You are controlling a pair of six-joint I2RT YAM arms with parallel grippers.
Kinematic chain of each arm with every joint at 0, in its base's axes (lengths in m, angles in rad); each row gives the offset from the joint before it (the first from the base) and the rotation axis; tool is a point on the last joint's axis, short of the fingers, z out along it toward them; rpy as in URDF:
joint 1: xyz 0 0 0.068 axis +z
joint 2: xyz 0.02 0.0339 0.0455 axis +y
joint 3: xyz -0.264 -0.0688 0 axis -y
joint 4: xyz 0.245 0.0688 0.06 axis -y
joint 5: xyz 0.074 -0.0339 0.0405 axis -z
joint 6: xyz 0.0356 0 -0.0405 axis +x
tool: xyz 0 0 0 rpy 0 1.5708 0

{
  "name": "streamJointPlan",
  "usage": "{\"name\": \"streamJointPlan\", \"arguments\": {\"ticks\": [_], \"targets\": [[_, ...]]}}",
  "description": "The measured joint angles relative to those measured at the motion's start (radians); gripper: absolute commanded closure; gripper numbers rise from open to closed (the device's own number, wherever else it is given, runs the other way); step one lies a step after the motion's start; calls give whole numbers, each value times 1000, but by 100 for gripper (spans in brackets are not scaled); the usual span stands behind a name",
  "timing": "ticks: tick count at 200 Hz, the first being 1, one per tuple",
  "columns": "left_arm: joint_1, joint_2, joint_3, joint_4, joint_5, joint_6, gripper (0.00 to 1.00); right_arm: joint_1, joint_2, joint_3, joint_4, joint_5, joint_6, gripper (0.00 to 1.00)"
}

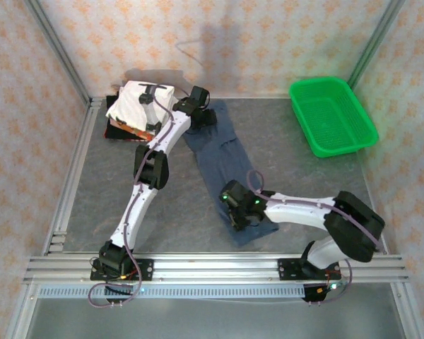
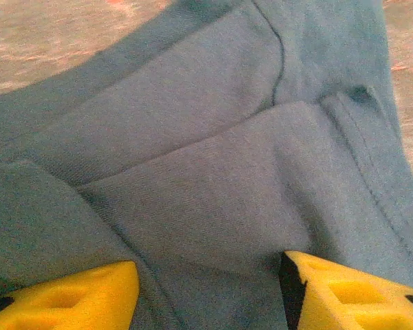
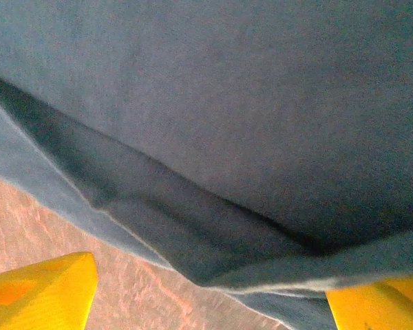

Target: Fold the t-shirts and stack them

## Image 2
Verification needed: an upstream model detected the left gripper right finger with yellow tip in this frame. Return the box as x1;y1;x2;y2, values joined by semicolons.
278;250;413;330

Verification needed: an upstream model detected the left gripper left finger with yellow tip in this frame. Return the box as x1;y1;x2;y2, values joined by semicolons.
0;260;140;330

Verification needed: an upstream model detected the blue t-shirt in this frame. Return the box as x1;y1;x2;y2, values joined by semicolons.
0;0;413;330

